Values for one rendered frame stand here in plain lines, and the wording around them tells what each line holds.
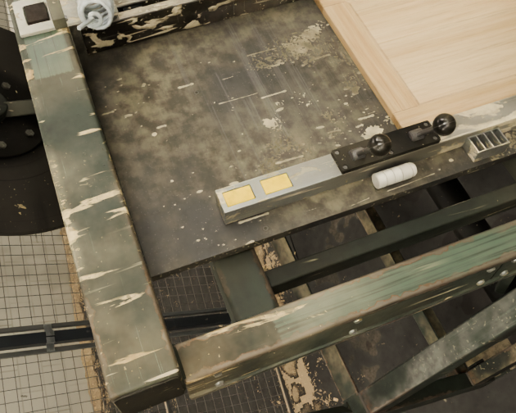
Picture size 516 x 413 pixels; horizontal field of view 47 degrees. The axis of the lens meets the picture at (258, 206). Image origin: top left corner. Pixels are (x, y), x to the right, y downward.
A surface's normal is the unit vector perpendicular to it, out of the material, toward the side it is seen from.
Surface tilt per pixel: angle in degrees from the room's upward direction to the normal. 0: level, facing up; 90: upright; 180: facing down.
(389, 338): 0
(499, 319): 0
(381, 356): 0
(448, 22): 57
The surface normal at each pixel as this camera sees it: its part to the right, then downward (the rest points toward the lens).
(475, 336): -0.77, -0.03
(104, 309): 0.01, -0.52
